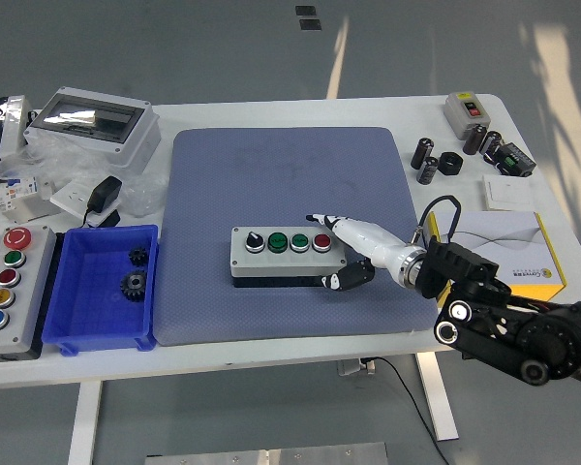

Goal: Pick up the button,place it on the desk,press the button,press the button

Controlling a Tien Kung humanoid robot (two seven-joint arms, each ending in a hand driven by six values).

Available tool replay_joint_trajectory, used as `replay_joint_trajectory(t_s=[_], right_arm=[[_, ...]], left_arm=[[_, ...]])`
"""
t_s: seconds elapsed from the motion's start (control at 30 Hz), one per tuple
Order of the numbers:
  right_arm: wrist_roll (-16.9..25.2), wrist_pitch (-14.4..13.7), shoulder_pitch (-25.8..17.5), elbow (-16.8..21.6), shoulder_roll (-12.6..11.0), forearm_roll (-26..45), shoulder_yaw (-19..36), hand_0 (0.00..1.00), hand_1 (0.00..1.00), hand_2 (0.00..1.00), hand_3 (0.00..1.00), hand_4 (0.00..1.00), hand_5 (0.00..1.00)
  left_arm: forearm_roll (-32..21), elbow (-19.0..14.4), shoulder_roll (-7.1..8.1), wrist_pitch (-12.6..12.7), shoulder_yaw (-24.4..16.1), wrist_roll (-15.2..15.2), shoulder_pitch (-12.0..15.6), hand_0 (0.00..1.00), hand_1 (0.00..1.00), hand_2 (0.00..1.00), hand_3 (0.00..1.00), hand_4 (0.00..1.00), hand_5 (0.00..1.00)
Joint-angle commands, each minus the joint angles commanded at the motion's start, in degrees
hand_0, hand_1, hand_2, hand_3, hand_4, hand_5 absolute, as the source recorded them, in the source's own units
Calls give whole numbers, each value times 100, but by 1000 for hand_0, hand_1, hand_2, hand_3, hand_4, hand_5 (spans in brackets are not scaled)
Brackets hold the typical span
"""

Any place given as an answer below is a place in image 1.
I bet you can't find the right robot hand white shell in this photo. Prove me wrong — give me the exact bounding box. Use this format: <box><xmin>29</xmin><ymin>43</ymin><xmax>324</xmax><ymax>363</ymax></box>
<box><xmin>304</xmin><ymin>212</ymin><xmax>417</xmax><ymax>293</ymax></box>

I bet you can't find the grey two-button switch box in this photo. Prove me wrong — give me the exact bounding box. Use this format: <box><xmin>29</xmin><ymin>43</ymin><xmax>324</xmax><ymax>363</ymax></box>
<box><xmin>443</xmin><ymin>91</ymin><xmax>488</xmax><ymax>140</ymax></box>

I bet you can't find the black power adapter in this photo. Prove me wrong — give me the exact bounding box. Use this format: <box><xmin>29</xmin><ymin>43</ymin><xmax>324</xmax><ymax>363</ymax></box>
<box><xmin>80</xmin><ymin>174</ymin><xmax>124</xmax><ymax>228</ymax></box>

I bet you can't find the silver metal plate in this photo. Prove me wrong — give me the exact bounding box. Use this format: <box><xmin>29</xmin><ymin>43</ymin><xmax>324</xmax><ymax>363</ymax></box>
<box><xmin>143</xmin><ymin>441</ymin><xmax>389</xmax><ymax>465</ymax></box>

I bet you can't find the clear plastic bag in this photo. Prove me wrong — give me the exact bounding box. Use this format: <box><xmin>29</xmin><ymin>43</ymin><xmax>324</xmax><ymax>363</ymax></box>
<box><xmin>0</xmin><ymin>130</ymin><xmax>170</xmax><ymax>219</ymax></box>

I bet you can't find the white table leg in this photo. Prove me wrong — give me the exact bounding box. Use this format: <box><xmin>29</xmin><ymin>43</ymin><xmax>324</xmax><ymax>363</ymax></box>
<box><xmin>414</xmin><ymin>352</ymin><xmax>460</xmax><ymax>442</ymax></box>
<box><xmin>67</xmin><ymin>381</ymin><xmax>103</xmax><ymax>465</ymax></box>

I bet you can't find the white circuit breaker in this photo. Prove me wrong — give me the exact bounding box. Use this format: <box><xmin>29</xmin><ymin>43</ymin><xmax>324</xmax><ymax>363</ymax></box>
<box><xmin>0</xmin><ymin>174</ymin><xmax>54</xmax><ymax>214</ymax></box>

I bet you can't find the grey five-button control box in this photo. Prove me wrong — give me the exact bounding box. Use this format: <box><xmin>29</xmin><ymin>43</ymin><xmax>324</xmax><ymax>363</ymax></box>
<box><xmin>0</xmin><ymin>225</ymin><xmax>58</xmax><ymax>363</ymax></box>

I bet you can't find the white wall switch plate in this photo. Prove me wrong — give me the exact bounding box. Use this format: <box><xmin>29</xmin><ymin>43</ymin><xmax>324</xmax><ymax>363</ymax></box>
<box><xmin>481</xmin><ymin>173</ymin><xmax>535</xmax><ymax>211</ymax></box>

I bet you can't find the silver metal bracket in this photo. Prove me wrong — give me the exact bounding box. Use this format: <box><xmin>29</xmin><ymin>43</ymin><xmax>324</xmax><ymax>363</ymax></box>
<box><xmin>16</xmin><ymin>196</ymin><xmax>62</xmax><ymax>224</ymax></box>

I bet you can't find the large black bevel gear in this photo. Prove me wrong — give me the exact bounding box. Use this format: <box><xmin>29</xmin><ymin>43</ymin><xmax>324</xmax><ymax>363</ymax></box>
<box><xmin>119</xmin><ymin>270</ymin><xmax>149</xmax><ymax>304</ymax></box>

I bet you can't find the grey four-button control box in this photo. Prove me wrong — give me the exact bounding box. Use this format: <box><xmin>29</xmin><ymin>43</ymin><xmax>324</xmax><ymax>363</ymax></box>
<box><xmin>229</xmin><ymin>225</ymin><xmax>349</xmax><ymax>291</ymax></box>

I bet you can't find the black hex nut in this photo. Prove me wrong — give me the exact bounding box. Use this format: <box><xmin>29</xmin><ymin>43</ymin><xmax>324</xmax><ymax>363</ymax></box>
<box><xmin>438</xmin><ymin>151</ymin><xmax>465</xmax><ymax>176</ymax></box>

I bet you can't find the black cable under table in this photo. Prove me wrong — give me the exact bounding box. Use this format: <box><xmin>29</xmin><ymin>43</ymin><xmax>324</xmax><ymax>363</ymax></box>
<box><xmin>367</xmin><ymin>356</ymin><xmax>451</xmax><ymax>465</ymax></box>

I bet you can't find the black cylindrical capacitor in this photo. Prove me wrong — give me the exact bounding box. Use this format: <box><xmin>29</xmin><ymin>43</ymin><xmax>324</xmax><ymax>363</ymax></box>
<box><xmin>415</xmin><ymin>155</ymin><xmax>440</xmax><ymax>185</ymax></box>
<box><xmin>478</xmin><ymin>130</ymin><xmax>504</xmax><ymax>159</ymax></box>
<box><xmin>463</xmin><ymin>124</ymin><xmax>488</xmax><ymax>155</ymax></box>
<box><xmin>413</xmin><ymin>137</ymin><xmax>436</xmax><ymax>170</ymax></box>

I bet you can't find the grey and black electrical box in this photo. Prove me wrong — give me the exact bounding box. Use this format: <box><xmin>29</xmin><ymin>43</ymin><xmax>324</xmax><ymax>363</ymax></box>
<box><xmin>0</xmin><ymin>95</ymin><xmax>40</xmax><ymax>173</ymax></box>

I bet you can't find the white wall socket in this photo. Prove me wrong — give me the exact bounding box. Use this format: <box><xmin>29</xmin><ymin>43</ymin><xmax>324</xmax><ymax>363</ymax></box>
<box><xmin>50</xmin><ymin>178</ymin><xmax>120</xmax><ymax>228</ymax></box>

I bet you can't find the grey enclosure with clear lid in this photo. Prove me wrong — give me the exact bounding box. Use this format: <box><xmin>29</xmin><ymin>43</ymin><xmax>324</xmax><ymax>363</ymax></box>
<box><xmin>23</xmin><ymin>86</ymin><xmax>162</xmax><ymax>170</ymax></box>

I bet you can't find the black module with green terminal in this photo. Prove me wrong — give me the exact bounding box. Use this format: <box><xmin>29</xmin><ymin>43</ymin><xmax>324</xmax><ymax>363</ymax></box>
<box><xmin>488</xmin><ymin>141</ymin><xmax>537</xmax><ymax>178</ymax></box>

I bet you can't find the grey bracket under table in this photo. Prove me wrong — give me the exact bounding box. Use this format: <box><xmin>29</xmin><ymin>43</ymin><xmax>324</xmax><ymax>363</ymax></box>
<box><xmin>337</xmin><ymin>357</ymin><xmax>377</xmax><ymax>378</ymax></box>

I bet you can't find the blue plastic bin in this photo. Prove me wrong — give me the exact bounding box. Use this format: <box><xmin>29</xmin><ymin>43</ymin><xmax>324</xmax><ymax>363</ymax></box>
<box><xmin>42</xmin><ymin>223</ymin><xmax>160</xmax><ymax>357</ymax></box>

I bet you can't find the white and yellow cardboard box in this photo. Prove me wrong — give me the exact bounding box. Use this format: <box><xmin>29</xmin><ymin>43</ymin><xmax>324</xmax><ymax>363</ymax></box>
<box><xmin>423</xmin><ymin>210</ymin><xmax>567</xmax><ymax>306</ymax></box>

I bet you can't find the blue-grey table mat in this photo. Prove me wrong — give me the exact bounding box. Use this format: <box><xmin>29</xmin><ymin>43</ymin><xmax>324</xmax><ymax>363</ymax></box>
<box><xmin>153</xmin><ymin>126</ymin><xmax>441</xmax><ymax>347</ymax></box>

